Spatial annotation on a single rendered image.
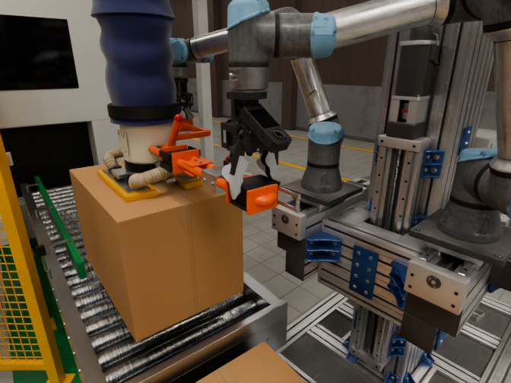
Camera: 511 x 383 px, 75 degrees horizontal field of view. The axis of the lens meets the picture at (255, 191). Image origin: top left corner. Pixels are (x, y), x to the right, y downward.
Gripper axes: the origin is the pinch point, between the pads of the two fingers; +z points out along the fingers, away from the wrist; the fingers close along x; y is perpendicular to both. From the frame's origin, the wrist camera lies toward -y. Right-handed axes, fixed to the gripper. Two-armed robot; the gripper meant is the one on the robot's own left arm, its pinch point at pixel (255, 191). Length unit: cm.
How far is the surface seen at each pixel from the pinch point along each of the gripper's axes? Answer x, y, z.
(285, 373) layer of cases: -16, 6, 67
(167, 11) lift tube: -6, 51, -40
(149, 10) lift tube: 0, 48, -39
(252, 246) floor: -113, 153, 121
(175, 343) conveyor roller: 7, 38, 67
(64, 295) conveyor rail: 34, 83, 62
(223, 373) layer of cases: -1, 18, 67
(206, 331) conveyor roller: -5, 37, 68
